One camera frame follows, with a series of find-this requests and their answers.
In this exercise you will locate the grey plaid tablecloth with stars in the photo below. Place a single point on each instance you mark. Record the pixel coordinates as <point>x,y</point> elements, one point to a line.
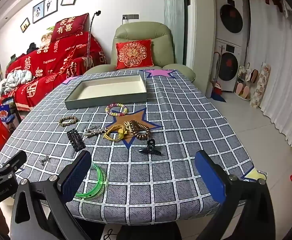
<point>173,155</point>

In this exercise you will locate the red printed pillow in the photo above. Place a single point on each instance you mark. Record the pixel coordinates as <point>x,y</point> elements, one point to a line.
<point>68,26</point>

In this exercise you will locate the grey tray with cream lining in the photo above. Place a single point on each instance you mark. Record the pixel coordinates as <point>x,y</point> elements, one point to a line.
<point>111,90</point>

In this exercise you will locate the wall socket panel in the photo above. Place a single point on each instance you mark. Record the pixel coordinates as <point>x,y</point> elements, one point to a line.
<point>131,16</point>

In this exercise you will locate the grey white crumpled cloth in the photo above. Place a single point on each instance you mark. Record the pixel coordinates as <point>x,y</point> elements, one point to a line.
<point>16,78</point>

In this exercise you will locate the red broom and dustpan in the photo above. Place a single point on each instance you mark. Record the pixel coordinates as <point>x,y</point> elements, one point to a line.
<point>217,87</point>

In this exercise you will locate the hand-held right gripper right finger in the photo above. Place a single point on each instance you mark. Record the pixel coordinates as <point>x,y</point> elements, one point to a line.
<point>210,177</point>

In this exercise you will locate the large double picture frame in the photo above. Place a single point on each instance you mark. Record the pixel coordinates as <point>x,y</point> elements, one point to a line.
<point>45,7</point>

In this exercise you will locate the white curtain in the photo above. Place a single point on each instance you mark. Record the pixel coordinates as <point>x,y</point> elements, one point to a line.
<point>278,67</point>

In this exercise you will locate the black claw hair clip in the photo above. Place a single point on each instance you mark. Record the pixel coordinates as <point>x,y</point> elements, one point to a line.
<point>150,145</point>

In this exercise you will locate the red embroidered cushion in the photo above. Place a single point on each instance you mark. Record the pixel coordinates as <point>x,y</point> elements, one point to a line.
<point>133,53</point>

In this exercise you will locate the small picture frame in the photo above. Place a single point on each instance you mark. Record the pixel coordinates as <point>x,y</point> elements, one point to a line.
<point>25,25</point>

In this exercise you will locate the small silver earring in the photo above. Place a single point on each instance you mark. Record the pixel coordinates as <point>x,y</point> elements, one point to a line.
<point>44,160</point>

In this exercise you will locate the white washing machine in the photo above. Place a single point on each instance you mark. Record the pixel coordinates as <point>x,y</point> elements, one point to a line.
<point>228,65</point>

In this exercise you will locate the white dryer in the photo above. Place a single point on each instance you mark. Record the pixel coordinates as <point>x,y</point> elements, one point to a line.
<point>230,17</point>

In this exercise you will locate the green leather armchair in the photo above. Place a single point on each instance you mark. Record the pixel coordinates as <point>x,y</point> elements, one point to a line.
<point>141,32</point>

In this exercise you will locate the blue printed box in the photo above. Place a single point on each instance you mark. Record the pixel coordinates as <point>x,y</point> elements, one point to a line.
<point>3,113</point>

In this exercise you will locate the rack of slippers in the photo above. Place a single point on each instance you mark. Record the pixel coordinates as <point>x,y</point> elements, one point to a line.
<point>244,90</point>

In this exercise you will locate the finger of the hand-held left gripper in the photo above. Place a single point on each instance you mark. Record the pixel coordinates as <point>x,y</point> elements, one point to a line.
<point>10,162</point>

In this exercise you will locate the black rhinestone hair clip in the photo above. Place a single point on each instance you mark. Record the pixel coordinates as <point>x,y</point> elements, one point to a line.
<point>75,140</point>

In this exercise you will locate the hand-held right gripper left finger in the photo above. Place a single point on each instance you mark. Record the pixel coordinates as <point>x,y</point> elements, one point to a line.
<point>76,177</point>

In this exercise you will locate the phone stand pole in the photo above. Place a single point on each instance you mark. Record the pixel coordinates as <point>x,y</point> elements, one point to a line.
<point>91,30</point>

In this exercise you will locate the green plastic bangle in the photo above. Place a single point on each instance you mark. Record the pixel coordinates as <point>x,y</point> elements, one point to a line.
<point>87,195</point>

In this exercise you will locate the red printed blanket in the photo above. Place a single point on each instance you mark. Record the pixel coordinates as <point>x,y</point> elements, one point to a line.
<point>53,55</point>

